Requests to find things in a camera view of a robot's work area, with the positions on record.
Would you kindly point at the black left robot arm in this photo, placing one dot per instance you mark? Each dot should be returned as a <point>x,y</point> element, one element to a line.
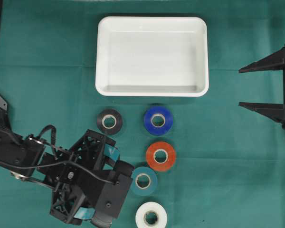
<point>34,159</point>

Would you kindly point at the black tape roll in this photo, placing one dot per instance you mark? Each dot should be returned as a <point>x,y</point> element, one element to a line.
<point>109,113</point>

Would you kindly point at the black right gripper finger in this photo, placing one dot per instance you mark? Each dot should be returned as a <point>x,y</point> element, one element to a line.
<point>275,112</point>
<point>274,61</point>

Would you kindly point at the white tape roll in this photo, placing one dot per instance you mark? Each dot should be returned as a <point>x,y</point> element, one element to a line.
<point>158,209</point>

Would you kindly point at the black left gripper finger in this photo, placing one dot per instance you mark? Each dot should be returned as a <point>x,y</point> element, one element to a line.
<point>84,213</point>
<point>112,153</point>

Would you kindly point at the blue tape roll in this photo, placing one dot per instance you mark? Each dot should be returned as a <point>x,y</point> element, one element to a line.
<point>164,113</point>

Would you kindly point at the white plastic case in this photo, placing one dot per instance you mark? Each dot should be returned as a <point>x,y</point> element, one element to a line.
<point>152,56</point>

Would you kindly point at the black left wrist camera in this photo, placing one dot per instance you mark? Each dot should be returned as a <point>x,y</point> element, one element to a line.
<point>108,198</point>

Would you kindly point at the teal green tape roll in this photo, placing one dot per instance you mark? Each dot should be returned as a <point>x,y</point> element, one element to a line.
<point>152,178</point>

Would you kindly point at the green table cloth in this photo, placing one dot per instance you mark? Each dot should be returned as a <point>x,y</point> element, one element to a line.
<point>230,164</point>

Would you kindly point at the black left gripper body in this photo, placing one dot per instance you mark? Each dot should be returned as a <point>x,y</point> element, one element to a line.
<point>69,170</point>

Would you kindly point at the red tape roll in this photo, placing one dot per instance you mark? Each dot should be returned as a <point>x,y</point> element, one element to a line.
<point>169,152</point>

